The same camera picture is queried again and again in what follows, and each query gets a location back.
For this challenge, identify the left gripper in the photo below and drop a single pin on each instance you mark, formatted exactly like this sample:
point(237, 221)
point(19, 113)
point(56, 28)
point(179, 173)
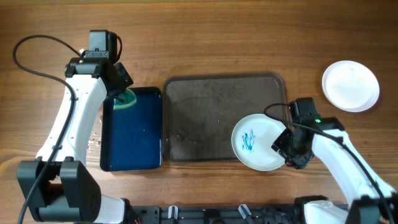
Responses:
point(125, 79)

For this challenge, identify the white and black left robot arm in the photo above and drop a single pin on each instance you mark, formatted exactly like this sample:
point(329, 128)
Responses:
point(57, 186)

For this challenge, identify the white plate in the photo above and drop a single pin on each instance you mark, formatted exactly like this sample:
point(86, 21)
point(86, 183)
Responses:
point(350, 76)
point(252, 139)
point(351, 101)

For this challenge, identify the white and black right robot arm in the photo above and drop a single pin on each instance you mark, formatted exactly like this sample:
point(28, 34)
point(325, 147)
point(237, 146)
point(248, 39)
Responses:
point(370, 199)

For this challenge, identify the dark brown serving tray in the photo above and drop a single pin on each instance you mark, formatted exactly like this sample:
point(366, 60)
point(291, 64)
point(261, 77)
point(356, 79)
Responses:
point(199, 112)

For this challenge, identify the dark blue tray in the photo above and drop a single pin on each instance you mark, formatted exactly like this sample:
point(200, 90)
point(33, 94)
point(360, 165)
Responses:
point(132, 137)

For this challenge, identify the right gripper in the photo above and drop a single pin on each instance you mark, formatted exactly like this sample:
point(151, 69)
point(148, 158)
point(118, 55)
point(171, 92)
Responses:
point(297, 161)

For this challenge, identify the green and yellow sponge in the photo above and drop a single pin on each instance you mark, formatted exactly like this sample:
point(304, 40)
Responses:
point(124, 100)

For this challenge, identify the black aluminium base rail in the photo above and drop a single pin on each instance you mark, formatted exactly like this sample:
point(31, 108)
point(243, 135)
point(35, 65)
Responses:
point(268, 214)

